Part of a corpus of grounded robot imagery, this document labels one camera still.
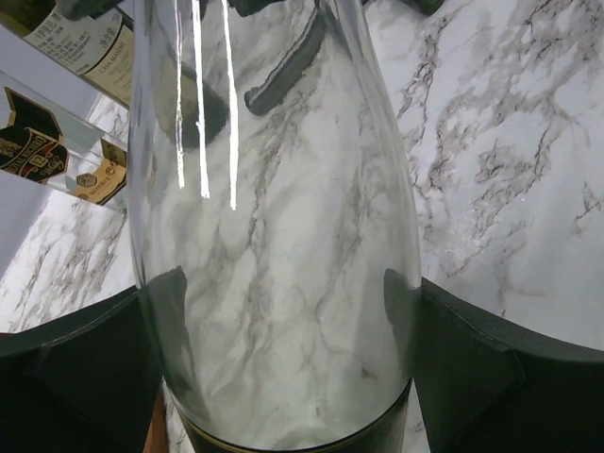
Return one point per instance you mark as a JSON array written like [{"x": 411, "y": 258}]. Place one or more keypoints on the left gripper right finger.
[{"x": 486, "y": 384}]

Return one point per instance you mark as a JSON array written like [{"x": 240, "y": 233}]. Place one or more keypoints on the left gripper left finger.
[{"x": 87, "y": 381}]

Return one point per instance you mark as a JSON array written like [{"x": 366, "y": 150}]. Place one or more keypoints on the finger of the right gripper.
[{"x": 261, "y": 99}]

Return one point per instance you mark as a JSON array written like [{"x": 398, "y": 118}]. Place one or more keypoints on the clear glass wine bottle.
[{"x": 283, "y": 225}]

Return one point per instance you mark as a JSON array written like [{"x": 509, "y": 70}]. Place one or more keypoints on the brown wooden wine rack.
[{"x": 156, "y": 439}]

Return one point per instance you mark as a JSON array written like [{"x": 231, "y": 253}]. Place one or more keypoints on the dark bottle white label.
[{"x": 98, "y": 50}]

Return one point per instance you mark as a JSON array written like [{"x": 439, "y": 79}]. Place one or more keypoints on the clear square whisky bottle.
[{"x": 46, "y": 144}]

